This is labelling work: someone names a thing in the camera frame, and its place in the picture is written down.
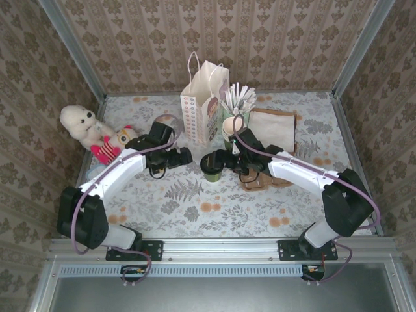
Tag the black plastic cup lid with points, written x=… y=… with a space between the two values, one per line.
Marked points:
x=208 y=165

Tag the white printed paper bag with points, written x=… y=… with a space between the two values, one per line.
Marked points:
x=195 y=91

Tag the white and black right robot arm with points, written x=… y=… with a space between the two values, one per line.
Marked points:
x=299 y=169

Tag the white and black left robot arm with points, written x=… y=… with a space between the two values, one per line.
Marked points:
x=113 y=172

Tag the stack of green paper cups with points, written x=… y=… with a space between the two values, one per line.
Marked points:
x=230 y=128

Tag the green straw holder cup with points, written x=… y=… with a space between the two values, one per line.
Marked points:
x=246 y=117

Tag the white paper napkin stack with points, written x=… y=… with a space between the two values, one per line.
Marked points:
x=276 y=130

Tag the pink striped plush toy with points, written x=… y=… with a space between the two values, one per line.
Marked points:
x=107 y=149

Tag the paper-wrapped straws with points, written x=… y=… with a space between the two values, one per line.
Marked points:
x=240 y=94

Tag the light blue plastic container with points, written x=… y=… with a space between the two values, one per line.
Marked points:
x=94 y=172

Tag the white plush dog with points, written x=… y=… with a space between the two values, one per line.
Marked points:
x=81 y=123

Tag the grey metal panel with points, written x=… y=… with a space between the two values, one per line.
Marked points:
x=227 y=295

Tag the aluminium back rail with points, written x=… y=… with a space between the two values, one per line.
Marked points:
x=292 y=92

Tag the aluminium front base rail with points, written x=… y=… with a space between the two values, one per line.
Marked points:
x=221 y=248

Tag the aluminium right side rail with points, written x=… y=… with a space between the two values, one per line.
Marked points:
x=349 y=139

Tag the aluminium left frame post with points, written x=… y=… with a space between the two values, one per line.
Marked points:
x=71 y=52

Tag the aluminium frame post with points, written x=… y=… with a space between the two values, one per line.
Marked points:
x=71 y=52
x=360 y=52

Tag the aluminium right frame post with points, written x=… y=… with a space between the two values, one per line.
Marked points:
x=360 y=52

